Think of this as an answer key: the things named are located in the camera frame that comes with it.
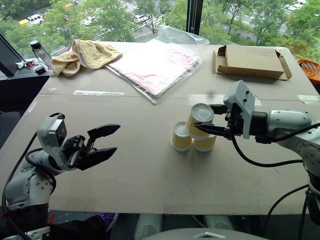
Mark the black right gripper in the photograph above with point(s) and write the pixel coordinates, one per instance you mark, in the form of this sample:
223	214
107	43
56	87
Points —
235	122

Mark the clear water bottle black cap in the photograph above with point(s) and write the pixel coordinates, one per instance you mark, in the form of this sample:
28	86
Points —
41	53

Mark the yellow paper cup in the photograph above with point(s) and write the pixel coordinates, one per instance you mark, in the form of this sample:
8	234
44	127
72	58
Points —
200	119
180	136
204	143

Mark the clear tape strip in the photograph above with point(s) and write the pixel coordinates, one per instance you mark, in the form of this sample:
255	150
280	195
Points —
97	93
308	98

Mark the yellow towel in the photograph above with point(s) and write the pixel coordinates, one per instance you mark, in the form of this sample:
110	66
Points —
82	56

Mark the black side table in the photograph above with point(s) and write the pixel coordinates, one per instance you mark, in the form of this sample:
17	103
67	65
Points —
20	87

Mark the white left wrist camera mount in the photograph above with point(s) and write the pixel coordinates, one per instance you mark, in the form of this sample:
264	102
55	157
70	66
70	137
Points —
51	133

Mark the red and white small items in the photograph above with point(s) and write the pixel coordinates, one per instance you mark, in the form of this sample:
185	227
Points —
25	64

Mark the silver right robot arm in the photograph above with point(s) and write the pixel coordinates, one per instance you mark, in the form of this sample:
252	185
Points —
295	132

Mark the silver robot body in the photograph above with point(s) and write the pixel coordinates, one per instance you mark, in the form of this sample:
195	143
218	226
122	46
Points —
200	231

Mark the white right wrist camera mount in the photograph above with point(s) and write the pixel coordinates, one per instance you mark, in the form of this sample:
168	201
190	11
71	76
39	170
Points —
241	105

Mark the pink sheets in plastic bag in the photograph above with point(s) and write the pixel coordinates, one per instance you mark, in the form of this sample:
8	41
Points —
160	67

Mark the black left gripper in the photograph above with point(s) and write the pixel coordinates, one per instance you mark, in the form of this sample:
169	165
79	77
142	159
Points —
75	148

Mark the flat cardboard box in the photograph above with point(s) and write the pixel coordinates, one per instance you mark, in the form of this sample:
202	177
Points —
250	62

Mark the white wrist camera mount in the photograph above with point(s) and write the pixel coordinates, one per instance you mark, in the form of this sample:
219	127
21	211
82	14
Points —
51	133
241	105

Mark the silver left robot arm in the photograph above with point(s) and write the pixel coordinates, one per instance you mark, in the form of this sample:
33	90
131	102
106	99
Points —
30	182

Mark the orange wicker basket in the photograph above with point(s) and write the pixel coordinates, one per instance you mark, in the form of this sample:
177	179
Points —
311	70

